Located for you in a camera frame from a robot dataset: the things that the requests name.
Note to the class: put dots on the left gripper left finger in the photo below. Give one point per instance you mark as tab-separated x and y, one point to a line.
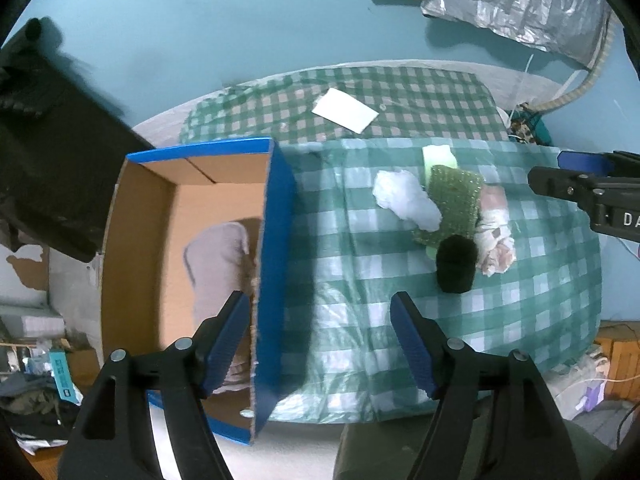
113	437

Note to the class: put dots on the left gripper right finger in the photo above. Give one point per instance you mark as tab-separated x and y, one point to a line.
526	436

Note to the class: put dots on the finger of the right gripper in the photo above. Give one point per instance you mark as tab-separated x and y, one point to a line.
586	163
584	189

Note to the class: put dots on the pink white plastic bag bundle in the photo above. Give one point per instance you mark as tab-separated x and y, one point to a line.
493	237

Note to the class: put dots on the black fuzzy soft object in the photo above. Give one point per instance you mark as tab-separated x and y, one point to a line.
456	260

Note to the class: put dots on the light green foam sheet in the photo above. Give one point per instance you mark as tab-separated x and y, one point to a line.
438	155

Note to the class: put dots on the large-check green plastic tablecloth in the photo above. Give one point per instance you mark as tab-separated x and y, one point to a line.
341	361

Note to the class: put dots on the silver foil sheet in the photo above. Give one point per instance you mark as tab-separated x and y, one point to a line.
573	28

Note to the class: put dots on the small-check green tablecloth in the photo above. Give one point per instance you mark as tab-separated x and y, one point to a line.
411	102

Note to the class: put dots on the grey cloth in box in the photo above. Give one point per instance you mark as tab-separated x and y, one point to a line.
218	263

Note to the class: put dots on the blue cardboard box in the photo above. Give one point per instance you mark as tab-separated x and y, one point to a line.
188	226

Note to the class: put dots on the white paper card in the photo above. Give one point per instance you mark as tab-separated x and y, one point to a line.
344	110

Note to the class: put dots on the black furniture panel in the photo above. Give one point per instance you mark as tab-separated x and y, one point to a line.
61	152

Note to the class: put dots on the teal basket with cables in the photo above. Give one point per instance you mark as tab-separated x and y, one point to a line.
526	126

